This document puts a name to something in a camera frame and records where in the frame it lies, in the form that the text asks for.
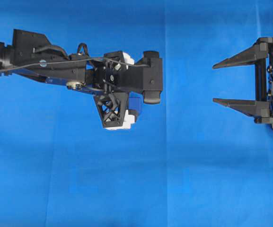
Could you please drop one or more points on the blue table cloth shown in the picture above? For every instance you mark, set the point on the blue table cloth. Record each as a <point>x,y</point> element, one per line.
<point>186,162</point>

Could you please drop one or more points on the blue block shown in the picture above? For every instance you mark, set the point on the blue block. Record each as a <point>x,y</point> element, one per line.
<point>135,103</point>

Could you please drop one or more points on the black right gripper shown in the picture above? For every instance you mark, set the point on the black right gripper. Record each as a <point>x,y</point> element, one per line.
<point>261,54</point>

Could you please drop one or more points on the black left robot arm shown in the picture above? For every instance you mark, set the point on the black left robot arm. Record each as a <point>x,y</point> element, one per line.
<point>31,55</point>

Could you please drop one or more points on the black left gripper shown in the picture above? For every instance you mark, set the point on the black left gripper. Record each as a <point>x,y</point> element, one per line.
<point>111,102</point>

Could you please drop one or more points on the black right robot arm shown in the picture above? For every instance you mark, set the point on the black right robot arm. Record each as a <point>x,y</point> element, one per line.
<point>260,54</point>

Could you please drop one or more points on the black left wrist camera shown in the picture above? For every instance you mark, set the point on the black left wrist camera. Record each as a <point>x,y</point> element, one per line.
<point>145,78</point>

